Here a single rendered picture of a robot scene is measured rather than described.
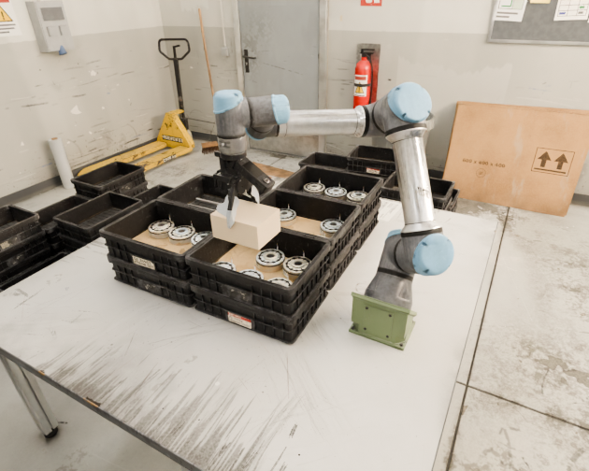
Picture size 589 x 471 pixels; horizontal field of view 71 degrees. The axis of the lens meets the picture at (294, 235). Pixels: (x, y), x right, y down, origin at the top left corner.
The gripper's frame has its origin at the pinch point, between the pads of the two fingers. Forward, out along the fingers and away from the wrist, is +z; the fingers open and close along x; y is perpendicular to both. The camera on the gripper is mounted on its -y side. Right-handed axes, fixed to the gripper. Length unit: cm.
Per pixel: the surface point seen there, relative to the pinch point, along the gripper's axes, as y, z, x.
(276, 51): 179, -2, -314
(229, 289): 5.3, 24.3, 5.1
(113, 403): 17, 40, 46
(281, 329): -13.1, 34.0, 4.5
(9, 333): 70, 39, 43
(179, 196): 62, 21, -35
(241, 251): 17.0, 26.8, -17.7
